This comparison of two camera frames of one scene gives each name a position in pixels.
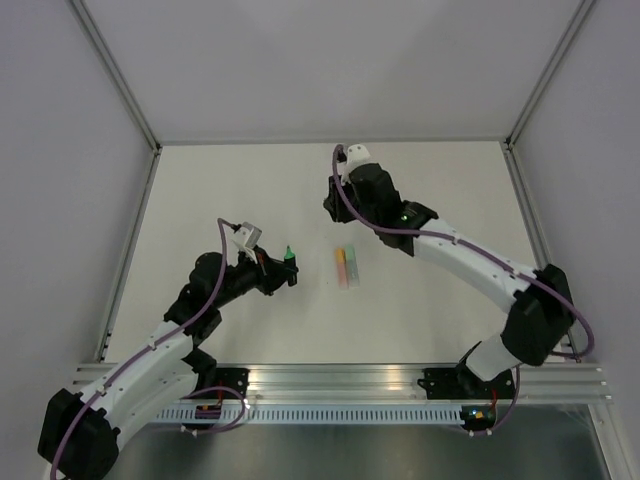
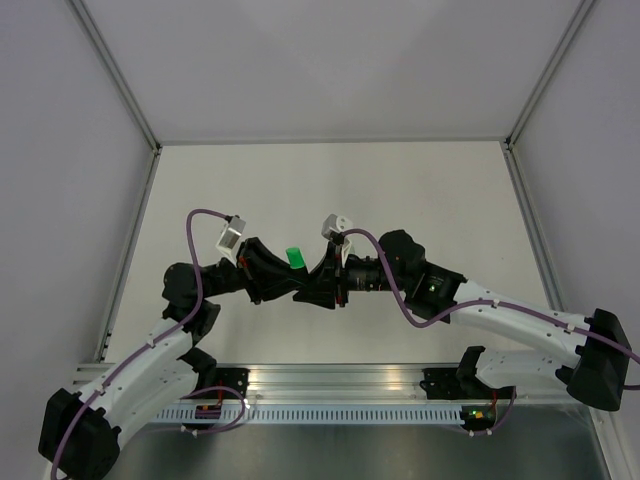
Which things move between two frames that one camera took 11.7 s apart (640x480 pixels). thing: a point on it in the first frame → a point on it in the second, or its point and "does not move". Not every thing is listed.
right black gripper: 333,203 → 329,278
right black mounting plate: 463,383 does not move
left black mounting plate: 234,378 does not move
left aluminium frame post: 130,99 does not move
